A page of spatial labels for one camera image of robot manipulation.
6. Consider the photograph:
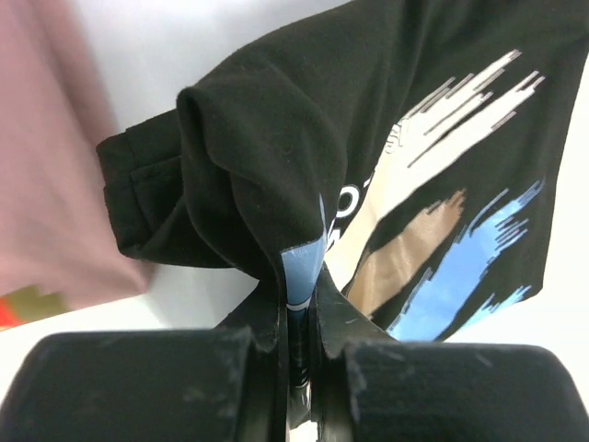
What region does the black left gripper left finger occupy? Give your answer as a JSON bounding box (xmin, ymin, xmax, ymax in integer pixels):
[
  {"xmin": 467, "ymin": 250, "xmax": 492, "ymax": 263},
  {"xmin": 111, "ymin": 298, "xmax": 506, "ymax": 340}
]
[{"xmin": 1, "ymin": 281, "xmax": 288, "ymax": 441}]

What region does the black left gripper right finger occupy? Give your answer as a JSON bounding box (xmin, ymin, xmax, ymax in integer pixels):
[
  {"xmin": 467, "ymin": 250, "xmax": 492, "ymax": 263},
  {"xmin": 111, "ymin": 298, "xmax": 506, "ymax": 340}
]
[{"xmin": 309, "ymin": 270, "xmax": 588, "ymax": 442}]

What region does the black t shirt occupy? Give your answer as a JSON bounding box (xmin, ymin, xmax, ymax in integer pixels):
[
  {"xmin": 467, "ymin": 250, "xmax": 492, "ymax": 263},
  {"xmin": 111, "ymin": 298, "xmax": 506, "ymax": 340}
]
[{"xmin": 96, "ymin": 0, "xmax": 589, "ymax": 401}]

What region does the folded pink t shirt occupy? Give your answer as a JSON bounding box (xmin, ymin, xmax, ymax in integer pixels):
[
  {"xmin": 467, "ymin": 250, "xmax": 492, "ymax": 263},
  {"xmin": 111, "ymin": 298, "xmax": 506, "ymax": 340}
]
[{"xmin": 1, "ymin": 1, "xmax": 152, "ymax": 329}]

